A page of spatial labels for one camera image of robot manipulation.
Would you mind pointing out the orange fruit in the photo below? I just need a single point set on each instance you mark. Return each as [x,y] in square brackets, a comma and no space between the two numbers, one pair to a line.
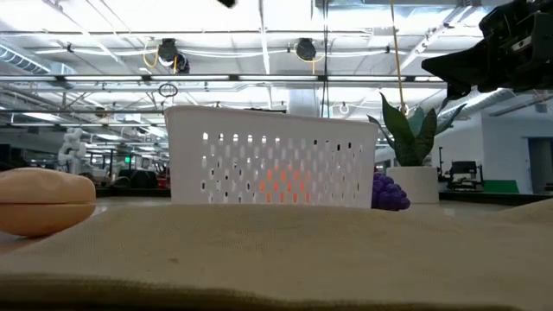
[276,186]

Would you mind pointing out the tan potato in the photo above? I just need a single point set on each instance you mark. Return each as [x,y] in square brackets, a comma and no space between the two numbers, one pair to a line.
[43,203]

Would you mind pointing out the black background machine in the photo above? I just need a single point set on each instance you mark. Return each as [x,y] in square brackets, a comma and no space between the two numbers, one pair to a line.
[463,168]

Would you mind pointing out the folded tan cloth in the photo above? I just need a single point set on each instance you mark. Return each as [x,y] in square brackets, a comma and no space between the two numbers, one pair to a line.
[276,259]

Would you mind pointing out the green leafy plant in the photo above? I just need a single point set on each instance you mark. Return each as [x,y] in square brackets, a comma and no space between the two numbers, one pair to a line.
[406,138]

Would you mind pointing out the black metal rig frame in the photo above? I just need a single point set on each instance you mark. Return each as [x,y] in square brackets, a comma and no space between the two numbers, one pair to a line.
[497,198]

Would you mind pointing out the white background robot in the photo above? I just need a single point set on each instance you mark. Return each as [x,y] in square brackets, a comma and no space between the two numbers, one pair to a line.
[71,149]

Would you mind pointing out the green board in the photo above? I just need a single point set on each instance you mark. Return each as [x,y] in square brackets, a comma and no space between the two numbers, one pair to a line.
[501,186]

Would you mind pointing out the white plant pot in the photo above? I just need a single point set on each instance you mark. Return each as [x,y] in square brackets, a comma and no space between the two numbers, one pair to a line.
[412,185]

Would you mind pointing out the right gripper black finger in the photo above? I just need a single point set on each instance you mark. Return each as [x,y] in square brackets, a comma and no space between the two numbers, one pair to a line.
[471,75]
[466,58]

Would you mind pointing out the purple grape bunch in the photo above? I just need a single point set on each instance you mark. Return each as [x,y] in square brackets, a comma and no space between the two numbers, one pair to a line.
[389,194]

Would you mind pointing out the white perforated plastic basket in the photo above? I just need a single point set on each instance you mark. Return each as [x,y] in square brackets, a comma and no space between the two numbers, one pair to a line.
[186,151]

